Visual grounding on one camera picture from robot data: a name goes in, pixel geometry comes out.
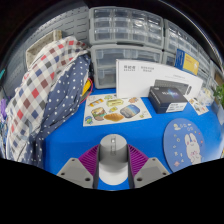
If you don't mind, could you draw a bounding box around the grey many-drawer cabinet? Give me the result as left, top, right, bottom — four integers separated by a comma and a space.
163, 18, 205, 63
88, 6, 166, 50
199, 46, 216, 81

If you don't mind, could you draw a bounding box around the green potted plant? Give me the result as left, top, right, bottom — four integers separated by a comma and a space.
213, 83, 224, 109

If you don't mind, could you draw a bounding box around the small sticker sheet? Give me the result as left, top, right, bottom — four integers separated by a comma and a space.
188, 96, 210, 116

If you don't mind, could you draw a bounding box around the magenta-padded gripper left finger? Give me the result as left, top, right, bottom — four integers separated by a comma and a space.
56, 143, 101, 190

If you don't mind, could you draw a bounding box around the small black box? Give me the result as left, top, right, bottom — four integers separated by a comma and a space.
148, 85, 189, 115

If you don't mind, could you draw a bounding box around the beige woven basket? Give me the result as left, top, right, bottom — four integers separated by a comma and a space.
25, 29, 64, 68

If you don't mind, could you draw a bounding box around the yellow and blue box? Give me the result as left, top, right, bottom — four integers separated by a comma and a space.
174, 48, 200, 76

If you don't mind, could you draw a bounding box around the round blue rabbit mouse pad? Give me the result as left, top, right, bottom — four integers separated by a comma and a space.
162, 117, 205, 173

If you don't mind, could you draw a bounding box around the red blue checkered cloth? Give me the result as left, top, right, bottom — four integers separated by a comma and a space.
4, 36, 91, 161

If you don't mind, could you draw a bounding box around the long white keyboard box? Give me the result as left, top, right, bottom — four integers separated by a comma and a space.
115, 58, 204, 101

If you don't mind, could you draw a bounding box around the clear plastic box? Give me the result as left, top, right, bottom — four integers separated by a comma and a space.
199, 87, 216, 106

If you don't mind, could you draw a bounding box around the white computer mouse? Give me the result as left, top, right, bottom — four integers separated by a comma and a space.
98, 133, 130, 186

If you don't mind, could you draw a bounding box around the large food sticker sheet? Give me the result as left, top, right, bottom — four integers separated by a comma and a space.
82, 93, 153, 128

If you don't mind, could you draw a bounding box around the yellow tool with red cable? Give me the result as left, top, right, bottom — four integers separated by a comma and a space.
80, 77, 94, 101

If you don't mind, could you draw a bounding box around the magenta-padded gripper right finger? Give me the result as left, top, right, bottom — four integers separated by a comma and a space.
126, 143, 171, 190

